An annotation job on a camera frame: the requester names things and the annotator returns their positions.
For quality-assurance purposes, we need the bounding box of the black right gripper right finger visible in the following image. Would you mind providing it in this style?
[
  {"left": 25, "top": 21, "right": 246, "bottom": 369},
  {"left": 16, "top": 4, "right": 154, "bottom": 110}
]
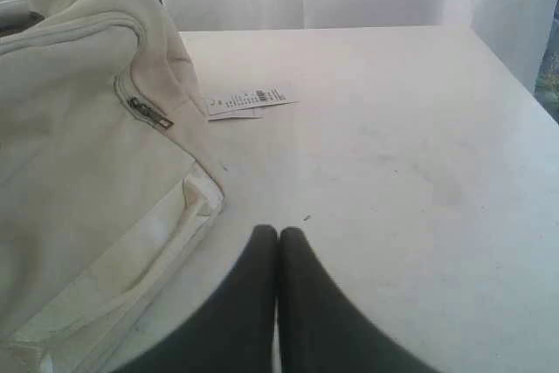
[{"left": 278, "top": 227, "right": 434, "bottom": 372}]

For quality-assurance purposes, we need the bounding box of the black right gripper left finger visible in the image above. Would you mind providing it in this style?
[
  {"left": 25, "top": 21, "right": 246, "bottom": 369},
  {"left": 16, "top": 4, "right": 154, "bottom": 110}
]
[{"left": 118, "top": 224, "right": 279, "bottom": 373}]

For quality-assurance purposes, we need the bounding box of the cream duffel bag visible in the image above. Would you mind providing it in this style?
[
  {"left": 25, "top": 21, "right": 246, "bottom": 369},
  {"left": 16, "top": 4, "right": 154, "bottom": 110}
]
[{"left": 1, "top": 0, "right": 224, "bottom": 372}]

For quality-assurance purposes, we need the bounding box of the white paper hang tag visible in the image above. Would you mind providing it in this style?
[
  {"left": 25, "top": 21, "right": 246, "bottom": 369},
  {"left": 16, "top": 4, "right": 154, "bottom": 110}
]
[{"left": 204, "top": 86, "right": 299, "bottom": 121}]

